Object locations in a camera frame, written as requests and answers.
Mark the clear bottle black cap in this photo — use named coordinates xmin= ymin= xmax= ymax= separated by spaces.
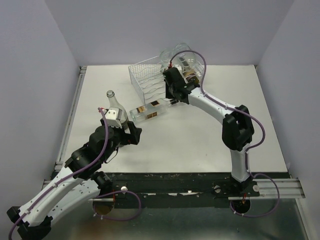
xmin=184 ymin=63 xmax=204 ymax=79

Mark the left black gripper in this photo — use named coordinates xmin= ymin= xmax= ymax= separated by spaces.
xmin=101 ymin=118 xmax=143 ymax=162

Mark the clear bottle silver cap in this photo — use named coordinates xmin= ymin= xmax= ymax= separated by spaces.
xmin=159 ymin=48 xmax=184 ymax=70

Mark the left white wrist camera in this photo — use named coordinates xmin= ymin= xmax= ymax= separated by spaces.
xmin=105 ymin=107 xmax=123 ymax=129

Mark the white wire wine rack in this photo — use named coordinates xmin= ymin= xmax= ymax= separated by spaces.
xmin=128 ymin=54 xmax=204 ymax=105

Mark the frosted clear tall bottle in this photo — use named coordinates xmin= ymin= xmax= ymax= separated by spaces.
xmin=106 ymin=90 xmax=129 ymax=126

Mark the aluminium extrusion rail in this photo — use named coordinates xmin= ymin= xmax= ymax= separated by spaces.
xmin=255 ymin=178 xmax=306 ymax=200

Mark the green wine bottle brown label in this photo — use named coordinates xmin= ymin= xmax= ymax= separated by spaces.
xmin=182 ymin=70 xmax=200 ymax=85

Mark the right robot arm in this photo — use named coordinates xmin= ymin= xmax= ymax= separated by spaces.
xmin=163 ymin=67 xmax=255 ymax=196

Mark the clear round bottle back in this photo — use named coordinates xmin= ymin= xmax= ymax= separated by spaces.
xmin=173 ymin=43 xmax=199 ymax=70

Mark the black mounting rail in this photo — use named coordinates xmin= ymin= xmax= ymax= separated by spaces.
xmin=49 ymin=171 xmax=291 ymax=210

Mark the small bottle brown label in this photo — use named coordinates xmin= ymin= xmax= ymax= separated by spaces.
xmin=129 ymin=98 xmax=178 ymax=123

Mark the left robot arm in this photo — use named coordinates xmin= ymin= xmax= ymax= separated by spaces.
xmin=7 ymin=121 xmax=142 ymax=240

